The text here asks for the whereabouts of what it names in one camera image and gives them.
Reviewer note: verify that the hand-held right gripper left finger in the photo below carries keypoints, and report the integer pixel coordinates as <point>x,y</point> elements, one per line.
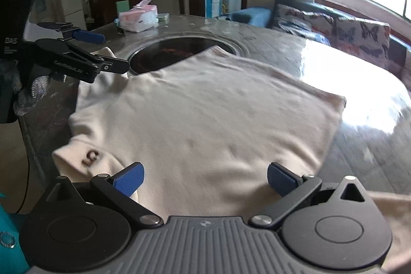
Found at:
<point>128,179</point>

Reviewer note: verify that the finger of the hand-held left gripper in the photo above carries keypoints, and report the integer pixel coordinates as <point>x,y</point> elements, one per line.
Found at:
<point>88,35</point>
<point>80,63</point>

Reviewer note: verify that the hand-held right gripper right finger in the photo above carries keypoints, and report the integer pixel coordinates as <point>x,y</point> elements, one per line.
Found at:
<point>279,179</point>

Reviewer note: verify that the cream shirt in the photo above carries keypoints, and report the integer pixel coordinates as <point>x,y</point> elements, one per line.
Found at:
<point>208,116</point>

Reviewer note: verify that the pale green box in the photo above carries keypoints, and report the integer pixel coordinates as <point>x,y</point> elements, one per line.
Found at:
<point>122,6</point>

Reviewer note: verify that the white tissue box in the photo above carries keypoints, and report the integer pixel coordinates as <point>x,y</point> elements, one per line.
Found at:
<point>141,18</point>

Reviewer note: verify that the round black induction cooktop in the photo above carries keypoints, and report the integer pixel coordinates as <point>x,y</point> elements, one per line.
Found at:
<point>173,52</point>

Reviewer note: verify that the person's teal clothing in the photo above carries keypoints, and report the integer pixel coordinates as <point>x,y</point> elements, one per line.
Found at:
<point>9,229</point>

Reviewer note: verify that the blue white box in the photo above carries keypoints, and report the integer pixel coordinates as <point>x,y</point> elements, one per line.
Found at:
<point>213,1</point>

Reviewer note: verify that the large butterfly print pillow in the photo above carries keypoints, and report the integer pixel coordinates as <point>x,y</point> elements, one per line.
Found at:
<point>362,36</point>

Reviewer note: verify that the blue sofa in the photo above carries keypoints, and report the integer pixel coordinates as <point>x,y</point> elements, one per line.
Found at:
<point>253,15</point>

